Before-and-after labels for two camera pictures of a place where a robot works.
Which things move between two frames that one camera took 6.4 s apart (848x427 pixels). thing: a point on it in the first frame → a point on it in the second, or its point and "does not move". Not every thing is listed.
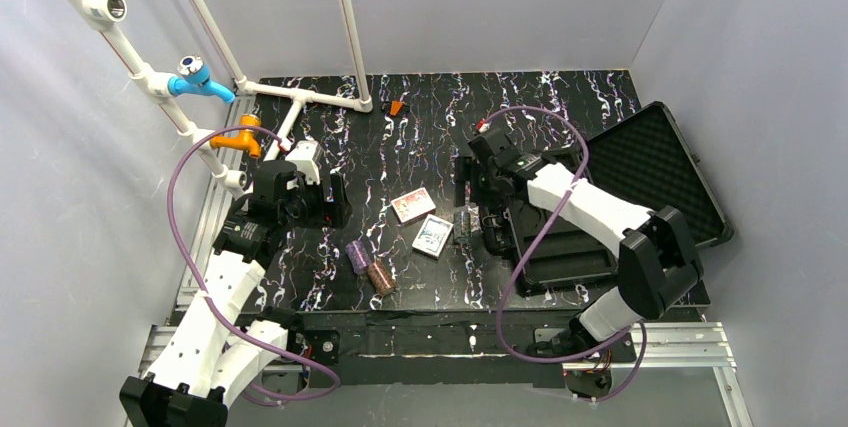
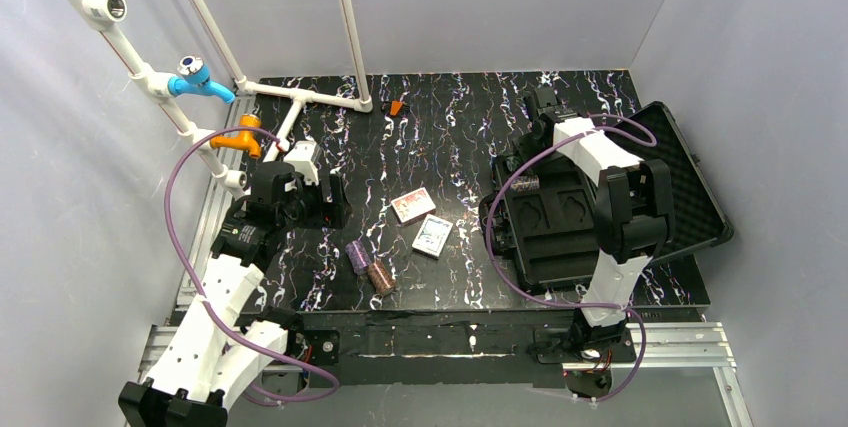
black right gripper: x=465 y=182 → x=542 y=104
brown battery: x=381 y=277 does not move
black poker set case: x=642 y=163 does not move
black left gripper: x=337 y=199 does not move
